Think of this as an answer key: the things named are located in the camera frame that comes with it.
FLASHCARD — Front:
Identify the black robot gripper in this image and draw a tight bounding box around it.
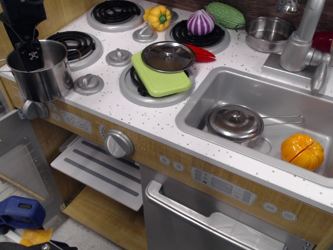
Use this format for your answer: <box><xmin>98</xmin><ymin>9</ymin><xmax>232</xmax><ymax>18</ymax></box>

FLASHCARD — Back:
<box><xmin>1</xmin><ymin>0</ymin><xmax>46</xmax><ymax>72</ymax></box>

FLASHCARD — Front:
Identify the tall steel pot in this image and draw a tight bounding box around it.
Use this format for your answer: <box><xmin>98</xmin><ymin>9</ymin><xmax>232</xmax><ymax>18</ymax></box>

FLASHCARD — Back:
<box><xmin>6</xmin><ymin>40</ymin><xmax>73</xmax><ymax>102</ymax></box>

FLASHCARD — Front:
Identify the stove burner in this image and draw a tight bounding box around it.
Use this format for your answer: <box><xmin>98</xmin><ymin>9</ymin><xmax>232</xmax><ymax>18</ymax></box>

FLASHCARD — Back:
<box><xmin>86</xmin><ymin>1</ymin><xmax>144</xmax><ymax>33</ymax></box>
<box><xmin>119</xmin><ymin>64</ymin><xmax>195</xmax><ymax>108</ymax></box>
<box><xmin>47</xmin><ymin>31</ymin><xmax>103</xmax><ymax>72</ymax></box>
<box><xmin>164</xmin><ymin>20</ymin><xmax>230</xmax><ymax>54</ymax></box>

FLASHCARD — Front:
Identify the silver stove knob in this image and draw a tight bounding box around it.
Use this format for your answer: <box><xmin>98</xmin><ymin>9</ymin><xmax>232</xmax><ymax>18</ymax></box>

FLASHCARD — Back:
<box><xmin>132</xmin><ymin>25</ymin><xmax>158</xmax><ymax>43</ymax></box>
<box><xmin>106</xmin><ymin>48</ymin><xmax>132</xmax><ymax>67</ymax></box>
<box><xmin>166</xmin><ymin>6</ymin><xmax>178</xmax><ymax>23</ymax></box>
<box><xmin>73</xmin><ymin>73</ymin><xmax>104</xmax><ymax>95</ymax></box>

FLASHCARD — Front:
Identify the back left stove burner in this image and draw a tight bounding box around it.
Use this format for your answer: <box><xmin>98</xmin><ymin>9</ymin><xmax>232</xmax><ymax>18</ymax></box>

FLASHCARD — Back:
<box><xmin>86</xmin><ymin>1</ymin><xmax>144</xmax><ymax>33</ymax></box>

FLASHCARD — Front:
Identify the front stove burner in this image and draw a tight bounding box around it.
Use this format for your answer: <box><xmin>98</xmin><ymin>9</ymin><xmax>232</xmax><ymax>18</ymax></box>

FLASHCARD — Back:
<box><xmin>119</xmin><ymin>64</ymin><xmax>195</xmax><ymax>108</ymax></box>

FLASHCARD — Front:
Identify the steel pot lid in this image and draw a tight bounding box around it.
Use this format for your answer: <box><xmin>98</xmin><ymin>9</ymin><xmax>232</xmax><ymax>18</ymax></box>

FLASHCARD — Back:
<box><xmin>141</xmin><ymin>41</ymin><xmax>196</xmax><ymax>73</ymax></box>

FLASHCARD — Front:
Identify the back right stove burner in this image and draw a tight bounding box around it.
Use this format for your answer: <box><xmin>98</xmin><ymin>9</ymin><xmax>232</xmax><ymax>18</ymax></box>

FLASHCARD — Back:
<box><xmin>164</xmin><ymin>20</ymin><xmax>230</xmax><ymax>54</ymax></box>

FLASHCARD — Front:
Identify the small steel pot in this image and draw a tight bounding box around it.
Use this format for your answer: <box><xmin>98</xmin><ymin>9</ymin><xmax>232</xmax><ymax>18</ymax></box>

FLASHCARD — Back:
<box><xmin>235</xmin><ymin>16</ymin><xmax>296</xmax><ymax>53</ymax></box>

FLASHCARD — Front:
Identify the silver side knob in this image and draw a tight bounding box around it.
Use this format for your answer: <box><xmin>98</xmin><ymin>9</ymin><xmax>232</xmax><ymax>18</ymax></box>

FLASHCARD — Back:
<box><xmin>21</xmin><ymin>100</ymin><xmax>49</xmax><ymax>120</ymax></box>

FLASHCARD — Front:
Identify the clock display panel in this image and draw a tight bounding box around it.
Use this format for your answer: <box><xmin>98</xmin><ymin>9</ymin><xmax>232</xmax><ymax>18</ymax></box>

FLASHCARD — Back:
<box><xmin>60</xmin><ymin>110</ymin><xmax>93</xmax><ymax>134</ymax></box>

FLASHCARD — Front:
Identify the oven door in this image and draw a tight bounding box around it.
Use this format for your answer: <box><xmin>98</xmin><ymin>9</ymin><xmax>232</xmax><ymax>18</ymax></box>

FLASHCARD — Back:
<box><xmin>1</xmin><ymin>110</ymin><xmax>63</xmax><ymax>225</ymax></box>

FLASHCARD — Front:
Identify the white oven rack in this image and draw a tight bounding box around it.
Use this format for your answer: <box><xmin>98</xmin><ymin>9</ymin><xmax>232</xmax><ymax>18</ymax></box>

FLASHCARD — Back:
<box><xmin>51</xmin><ymin>137</ymin><xmax>143</xmax><ymax>211</ymax></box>

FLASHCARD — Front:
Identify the silver oven dial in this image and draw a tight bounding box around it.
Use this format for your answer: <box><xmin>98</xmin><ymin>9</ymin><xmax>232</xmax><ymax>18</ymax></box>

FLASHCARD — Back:
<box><xmin>104</xmin><ymin>129</ymin><xmax>134</xmax><ymax>158</ymax></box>

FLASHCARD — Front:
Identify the green cutting board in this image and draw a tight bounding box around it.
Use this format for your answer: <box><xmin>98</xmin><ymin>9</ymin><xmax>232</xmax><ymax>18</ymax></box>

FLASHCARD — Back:
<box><xmin>131</xmin><ymin>51</ymin><xmax>192</xmax><ymax>97</ymax></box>

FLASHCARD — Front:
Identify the yellow toy bell pepper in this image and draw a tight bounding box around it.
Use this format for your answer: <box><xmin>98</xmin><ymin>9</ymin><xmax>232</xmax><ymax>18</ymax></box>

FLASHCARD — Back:
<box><xmin>143</xmin><ymin>5</ymin><xmax>172</xmax><ymax>31</ymax></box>

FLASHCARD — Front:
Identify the blue clamp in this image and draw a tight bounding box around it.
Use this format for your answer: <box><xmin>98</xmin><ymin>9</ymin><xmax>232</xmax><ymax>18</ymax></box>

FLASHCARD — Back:
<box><xmin>1</xmin><ymin>196</ymin><xmax>46</xmax><ymax>229</ymax></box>

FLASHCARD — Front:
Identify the red toy chili pepper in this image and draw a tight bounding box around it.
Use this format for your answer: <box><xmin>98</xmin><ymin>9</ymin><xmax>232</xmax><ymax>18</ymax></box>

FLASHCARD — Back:
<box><xmin>185</xmin><ymin>44</ymin><xmax>216</xmax><ymax>63</ymax></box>

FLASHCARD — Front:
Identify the purple striped toy onion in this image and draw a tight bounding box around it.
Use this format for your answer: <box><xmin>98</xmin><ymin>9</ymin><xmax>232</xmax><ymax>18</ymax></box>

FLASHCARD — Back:
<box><xmin>187</xmin><ymin>9</ymin><xmax>215</xmax><ymax>36</ymax></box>

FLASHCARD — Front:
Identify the green toy bitter gourd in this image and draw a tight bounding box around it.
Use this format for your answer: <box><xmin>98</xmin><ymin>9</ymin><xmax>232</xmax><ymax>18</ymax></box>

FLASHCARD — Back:
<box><xmin>204</xmin><ymin>2</ymin><xmax>246</xmax><ymax>29</ymax></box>

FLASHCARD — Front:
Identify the lidded steel saucepan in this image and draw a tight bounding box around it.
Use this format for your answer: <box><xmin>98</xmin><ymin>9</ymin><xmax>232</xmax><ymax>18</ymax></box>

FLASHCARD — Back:
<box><xmin>206</xmin><ymin>104</ymin><xmax>305</xmax><ymax>147</ymax></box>

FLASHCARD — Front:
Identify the silver dishwasher door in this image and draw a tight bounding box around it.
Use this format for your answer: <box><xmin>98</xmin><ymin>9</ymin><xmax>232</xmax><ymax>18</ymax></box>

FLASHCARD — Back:
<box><xmin>140</xmin><ymin>166</ymin><xmax>316</xmax><ymax>249</ymax></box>

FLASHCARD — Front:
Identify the steel sink basin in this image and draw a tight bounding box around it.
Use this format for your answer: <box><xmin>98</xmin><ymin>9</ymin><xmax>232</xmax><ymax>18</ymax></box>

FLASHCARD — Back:
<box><xmin>176</xmin><ymin>67</ymin><xmax>332</xmax><ymax>188</ymax></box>

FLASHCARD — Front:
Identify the silver toy faucet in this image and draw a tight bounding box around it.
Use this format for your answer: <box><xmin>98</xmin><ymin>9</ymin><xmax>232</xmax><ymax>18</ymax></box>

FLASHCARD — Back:
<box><xmin>261</xmin><ymin>1</ymin><xmax>331</xmax><ymax>93</ymax></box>

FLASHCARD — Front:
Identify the orange toy pumpkin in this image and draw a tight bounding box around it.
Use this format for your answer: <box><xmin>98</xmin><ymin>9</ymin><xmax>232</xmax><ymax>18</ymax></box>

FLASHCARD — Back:
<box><xmin>280</xmin><ymin>133</ymin><xmax>325</xmax><ymax>171</ymax></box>

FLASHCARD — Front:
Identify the red toy cup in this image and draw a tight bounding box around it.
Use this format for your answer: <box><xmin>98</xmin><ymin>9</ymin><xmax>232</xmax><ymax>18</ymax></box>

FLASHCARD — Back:
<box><xmin>312</xmin><ymin>31</ymin><xmax>332</xmax><ymax>53</ymax></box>

